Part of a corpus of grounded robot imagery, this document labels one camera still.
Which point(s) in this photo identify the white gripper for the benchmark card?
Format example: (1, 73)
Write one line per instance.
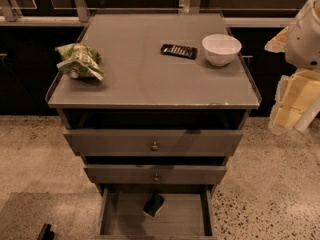
(304, 47)

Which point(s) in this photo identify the green yellow sponge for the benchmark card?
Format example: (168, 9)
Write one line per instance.
(153, 205)

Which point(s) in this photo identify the grey drawer cabinet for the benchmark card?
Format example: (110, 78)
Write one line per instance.
(145, 90)

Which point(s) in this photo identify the grey bottom drawer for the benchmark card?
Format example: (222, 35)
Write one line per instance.
(183, 216)

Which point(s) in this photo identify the grey drawer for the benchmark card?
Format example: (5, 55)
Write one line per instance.
(103, 142)
(183, 216)
(155, 174)

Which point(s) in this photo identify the grey middle drawer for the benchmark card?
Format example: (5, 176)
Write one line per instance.
(155, 174)

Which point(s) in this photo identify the grey top drawer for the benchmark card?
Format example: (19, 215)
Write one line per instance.
(103, 142)

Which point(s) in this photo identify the white pillar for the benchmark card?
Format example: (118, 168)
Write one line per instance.
(308, 116)

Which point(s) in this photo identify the white bowl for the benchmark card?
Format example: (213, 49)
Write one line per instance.
(220, 49)

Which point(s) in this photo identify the black snack bar packet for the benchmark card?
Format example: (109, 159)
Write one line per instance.
(179, 51)

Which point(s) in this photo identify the green chip bag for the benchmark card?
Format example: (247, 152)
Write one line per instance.
(79, 61)

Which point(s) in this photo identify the metal window railing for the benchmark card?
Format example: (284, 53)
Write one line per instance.
(237, 13)

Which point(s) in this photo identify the black object at floor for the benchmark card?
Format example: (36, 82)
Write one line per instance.
(46, 233)

